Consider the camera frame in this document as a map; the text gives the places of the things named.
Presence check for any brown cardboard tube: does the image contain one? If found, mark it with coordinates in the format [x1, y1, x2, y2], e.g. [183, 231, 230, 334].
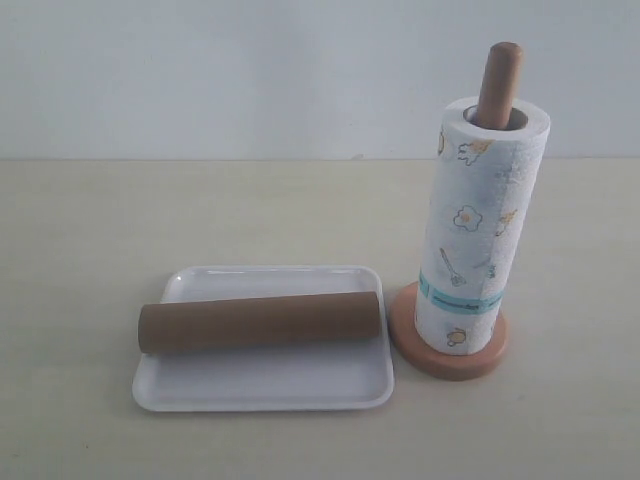
[138, 292, 382, 355]

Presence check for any printed paper towel roll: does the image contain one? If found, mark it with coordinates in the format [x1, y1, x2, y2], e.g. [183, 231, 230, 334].
[415, 97, 551, 356]

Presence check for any wooden paper towel holder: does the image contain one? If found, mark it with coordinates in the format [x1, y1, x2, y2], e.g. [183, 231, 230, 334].
[389, 42, 523, 381]

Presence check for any white plastic tray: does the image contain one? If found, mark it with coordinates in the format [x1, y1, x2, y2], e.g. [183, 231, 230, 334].
[132, 265, 394, 413]

